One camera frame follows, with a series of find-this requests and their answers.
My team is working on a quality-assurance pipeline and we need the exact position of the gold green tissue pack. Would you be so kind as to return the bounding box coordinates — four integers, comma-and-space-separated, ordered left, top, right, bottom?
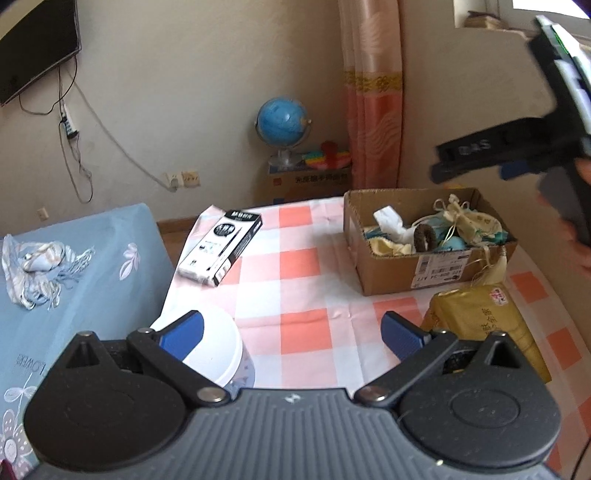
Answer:
419, 284, 552, 385

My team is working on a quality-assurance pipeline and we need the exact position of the white power strip with cables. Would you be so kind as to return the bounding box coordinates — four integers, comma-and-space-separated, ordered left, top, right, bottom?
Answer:
18, 62, 93, 204

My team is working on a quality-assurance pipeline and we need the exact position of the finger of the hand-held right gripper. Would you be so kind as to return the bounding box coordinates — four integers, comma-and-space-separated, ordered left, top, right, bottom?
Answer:
430, 158, 531, 184

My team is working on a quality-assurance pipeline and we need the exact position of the dark brown scrunchie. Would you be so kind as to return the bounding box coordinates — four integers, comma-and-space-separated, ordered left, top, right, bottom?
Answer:
412, 224, 437, 252

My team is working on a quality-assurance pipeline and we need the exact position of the cream knotted fabric piece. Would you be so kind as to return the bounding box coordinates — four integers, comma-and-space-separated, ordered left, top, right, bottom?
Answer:
368, 237, 415, 257

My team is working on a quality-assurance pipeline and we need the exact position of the black and white pen box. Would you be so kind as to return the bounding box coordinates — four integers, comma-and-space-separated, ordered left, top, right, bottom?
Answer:
178, 209, 264, 288

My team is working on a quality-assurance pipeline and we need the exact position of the white soft fabric charm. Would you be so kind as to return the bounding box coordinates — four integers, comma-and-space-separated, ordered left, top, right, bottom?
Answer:
373, 206, 416, 243

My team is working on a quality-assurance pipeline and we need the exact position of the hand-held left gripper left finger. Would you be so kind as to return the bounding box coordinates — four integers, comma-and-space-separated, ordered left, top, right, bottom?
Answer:
55, 310, 232, 408

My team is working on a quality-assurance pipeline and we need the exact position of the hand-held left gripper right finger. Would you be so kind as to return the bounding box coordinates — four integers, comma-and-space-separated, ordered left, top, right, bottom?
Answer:
353, 310, 536, 409

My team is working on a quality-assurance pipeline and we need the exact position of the blue floral bed sheet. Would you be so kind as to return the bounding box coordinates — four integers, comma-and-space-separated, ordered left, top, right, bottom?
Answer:
0, 203, 169, 480

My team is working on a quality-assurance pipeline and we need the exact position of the cream bamboo print drawstring pouch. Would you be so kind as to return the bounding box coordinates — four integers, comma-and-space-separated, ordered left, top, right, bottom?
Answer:
434, 194, 504, 247

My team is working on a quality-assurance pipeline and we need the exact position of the pink white checkered tablecloth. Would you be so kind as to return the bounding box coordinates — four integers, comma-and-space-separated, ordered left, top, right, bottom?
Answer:
157, 196, 591, 480

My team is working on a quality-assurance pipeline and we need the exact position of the blue white fringed scarf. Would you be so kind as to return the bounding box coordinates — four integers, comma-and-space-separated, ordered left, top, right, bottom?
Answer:
0, 233, 95, 311

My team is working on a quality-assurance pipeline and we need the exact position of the grey wall cable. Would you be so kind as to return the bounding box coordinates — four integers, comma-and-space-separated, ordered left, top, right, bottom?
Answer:
69, 76, 172, 189

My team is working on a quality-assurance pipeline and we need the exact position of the colourful pop toy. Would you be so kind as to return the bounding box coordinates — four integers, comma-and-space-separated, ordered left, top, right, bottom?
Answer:
300, 147, 352, 171

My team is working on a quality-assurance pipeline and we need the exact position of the printed brown carton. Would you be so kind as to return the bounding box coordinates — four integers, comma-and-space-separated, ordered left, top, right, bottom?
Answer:
267, 165, 354, 206

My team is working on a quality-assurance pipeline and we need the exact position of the brown cardboard box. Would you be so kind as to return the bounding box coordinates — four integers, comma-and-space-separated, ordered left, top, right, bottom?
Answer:
343, 187, 519, 297

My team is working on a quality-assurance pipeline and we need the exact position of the clear jar with white lid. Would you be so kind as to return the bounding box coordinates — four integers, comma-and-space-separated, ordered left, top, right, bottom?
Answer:
150, 307, 256, 388

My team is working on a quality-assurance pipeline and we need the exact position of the pink patterned curtain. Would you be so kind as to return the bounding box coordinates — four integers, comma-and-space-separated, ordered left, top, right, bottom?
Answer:
337, 0, 407, 190

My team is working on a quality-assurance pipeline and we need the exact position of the person's right hand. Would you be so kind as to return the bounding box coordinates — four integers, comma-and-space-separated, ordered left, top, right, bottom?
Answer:
558, 157, 591, 271

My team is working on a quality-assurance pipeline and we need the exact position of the black wall television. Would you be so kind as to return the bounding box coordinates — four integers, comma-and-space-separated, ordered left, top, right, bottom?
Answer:
0, 0, 82, 108

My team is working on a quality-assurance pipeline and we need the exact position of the blue desk globe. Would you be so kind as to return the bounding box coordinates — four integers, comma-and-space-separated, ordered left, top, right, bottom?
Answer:
255, 95, 312, 168

